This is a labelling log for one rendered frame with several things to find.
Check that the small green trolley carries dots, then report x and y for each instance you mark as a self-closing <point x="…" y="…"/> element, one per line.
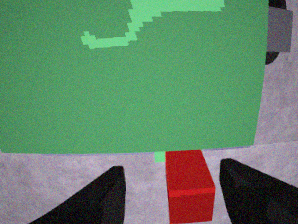
<point x="135" y="76"/>

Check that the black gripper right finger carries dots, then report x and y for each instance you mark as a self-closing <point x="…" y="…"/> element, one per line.
<point x="252" y="197"/>

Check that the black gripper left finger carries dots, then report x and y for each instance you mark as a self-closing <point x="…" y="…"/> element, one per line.
<point x="100" y="202"/>

